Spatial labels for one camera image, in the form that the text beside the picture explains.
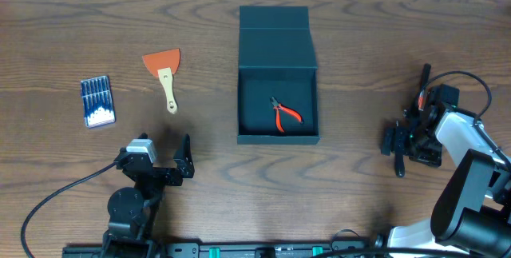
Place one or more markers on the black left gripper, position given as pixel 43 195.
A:
pixel 158 172

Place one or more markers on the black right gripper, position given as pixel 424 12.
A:
pixel 433 159

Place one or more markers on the black yellow screwdriver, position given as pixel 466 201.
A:
pixel 399 166

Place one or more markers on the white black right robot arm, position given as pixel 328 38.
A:
pixel 473 212

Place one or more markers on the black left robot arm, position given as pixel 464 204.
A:
pixel 133 210

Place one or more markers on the blue precision screwdriver set case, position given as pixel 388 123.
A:
pixel 97 101

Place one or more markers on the dark green open box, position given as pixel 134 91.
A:
pixel 277 81

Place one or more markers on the orange scraper wooden handle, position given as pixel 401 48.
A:
pixel 163 65

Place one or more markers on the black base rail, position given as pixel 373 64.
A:
pixel 195 250

